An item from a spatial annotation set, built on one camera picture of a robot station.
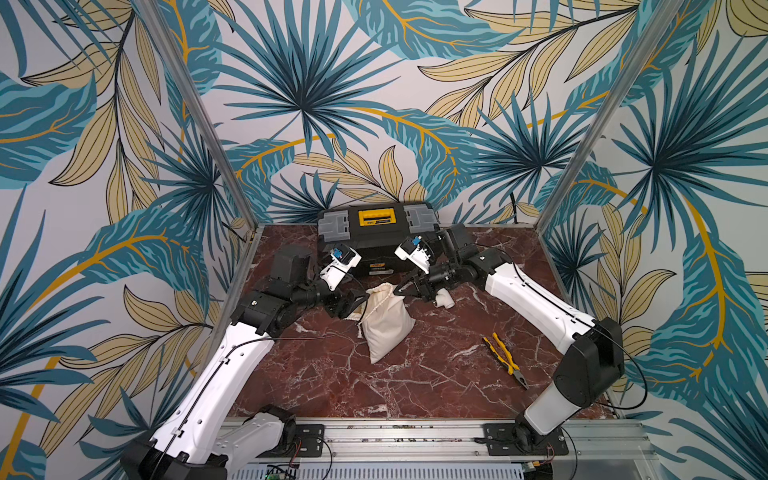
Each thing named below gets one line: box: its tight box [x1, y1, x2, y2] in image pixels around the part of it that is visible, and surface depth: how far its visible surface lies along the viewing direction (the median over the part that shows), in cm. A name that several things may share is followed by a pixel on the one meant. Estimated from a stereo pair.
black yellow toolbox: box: [317, 201, 439, 276], surface depth 99 cm
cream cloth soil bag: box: [347, 282, 416, 364], surface depth 83 cm
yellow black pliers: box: [483, 332, 529, 389], surface depth 87 cm
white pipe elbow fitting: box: [433, 288, 455, 309], surface depth 99 cm
